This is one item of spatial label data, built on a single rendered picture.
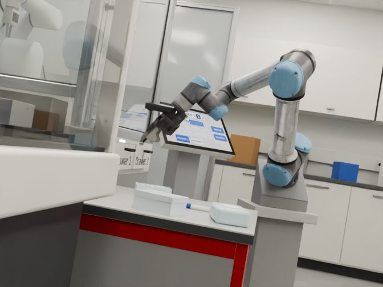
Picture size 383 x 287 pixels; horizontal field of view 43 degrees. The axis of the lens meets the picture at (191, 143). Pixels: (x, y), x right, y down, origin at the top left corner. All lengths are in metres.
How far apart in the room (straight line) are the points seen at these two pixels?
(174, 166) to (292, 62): 1.34
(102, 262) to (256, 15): 4.75
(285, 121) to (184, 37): 2.07
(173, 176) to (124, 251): 1.57
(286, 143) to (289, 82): 0.28
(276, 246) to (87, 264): 1.00
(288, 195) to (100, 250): 1.04
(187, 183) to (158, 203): 1.59
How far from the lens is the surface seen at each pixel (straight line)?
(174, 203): 1.33
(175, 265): 1.32
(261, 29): 5.79
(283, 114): 1.81
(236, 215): 1.34
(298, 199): 2.17
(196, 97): 1.99
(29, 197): 0.81
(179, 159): 2.86
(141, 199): 1.37
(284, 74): 1.71
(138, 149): 2.26
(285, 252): 2.17
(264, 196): 2.12
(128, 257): 1.34
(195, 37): 3.77
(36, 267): 1.07
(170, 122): 1.99
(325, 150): 5.55
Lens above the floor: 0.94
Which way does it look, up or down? 1 degrees up
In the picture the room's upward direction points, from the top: 9 degrees clockwise
